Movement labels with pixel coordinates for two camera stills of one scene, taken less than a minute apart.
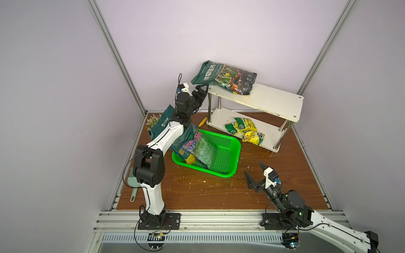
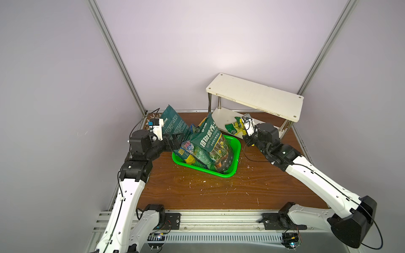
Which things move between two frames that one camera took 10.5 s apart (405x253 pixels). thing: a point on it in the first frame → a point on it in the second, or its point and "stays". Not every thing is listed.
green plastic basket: (228, 158) stays
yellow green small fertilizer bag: (241, 125) stays
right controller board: (291, 240) stays
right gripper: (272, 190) → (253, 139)
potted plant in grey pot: (151, 122) stays
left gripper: (198, 97) → (173, 146)
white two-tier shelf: (269, 134) stays
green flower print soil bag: (238, 80) → (209, 138)
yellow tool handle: (203, 122) stays
